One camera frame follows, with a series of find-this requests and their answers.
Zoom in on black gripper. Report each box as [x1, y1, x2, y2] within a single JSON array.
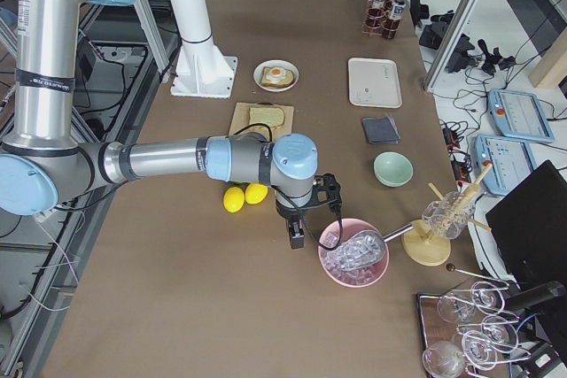
[[276, 194, 305, 250]]

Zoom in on yellow lemon near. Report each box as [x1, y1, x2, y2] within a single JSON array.
[[222, 187, 245, 213]]

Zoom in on black monitor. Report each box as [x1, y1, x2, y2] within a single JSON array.
[[486, 160, 566, 287]]

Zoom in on blue teach pendant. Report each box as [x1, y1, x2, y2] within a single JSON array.
[[474, 135, 537, 197], [487, 89, 555, 143]]

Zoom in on blue teach pendant near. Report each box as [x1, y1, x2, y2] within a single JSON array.
[[474, 135, 537, 197]]

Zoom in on copper wire bottle rack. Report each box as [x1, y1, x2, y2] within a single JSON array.
[[363, 0, 392, 37]]

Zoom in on plain bread slice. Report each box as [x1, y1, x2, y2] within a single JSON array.
[[249, 106, 285, 128]]

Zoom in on aluminium frame post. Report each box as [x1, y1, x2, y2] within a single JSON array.
[[423, 0, 478, 94]]

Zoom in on tea bottle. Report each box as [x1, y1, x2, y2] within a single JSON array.
[[382, 0, 406, 40], [369, 0, 386, 19]]

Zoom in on yellow lemon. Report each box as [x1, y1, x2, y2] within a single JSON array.
[[245, 182, 268, 204], [222, 187, 245, 213]]

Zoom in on blue teach pendant far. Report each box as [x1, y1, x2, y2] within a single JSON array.
[[487, 89, 555, 143]]

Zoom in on tea bottle front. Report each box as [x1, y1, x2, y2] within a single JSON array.
[[382, 0, 406, 40]]

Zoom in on glass mug on stand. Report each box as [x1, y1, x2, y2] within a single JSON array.
[[422, 191, 475, 240]]

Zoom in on wine glass rack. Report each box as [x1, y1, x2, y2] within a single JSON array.
[[416, 280, 531, 377]]

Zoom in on white round plate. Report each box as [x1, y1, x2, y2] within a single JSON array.
[[253, 59, 299, 92]]

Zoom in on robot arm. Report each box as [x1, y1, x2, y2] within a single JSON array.
[[1, 0, 317, 249]]

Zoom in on fried egg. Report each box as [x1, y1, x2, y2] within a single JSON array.
[[266, 67, 287, 81]]

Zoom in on tea bottle back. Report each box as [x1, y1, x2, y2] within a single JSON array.
[[369, 0, 386, 19]]

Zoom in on bamboo cutting board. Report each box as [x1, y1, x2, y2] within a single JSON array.
[[229, 103, 294, 140]]

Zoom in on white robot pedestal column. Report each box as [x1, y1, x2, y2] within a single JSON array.
[[170, 0, 237, 99]]

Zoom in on green bowl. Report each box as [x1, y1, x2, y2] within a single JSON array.
[[373, 151, 414, 188]]

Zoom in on bread slice under egg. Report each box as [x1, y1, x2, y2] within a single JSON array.
[[260, 66, 295, 89]]

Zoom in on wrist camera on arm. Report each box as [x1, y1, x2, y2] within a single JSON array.
[[310, 174, 342, 219]]

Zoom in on metal ice scoop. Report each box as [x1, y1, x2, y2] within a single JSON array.
[[337, 224, 414, 271]]

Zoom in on wooden cup tree stand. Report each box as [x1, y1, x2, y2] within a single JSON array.
[[401, 163, 492, 266]]

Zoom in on yellow lemon far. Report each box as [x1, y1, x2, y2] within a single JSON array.
[[245, 182, 268, 204]]

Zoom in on pink ice bowl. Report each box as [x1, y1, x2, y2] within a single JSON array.
[[318, 218, 389, 288]]

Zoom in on grey folded cloth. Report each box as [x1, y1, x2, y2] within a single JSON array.
[[361, 115, 401, 144]]

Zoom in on cream rabbit tray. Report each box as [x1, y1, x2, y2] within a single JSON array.
[[347, 58, 402, 109]]

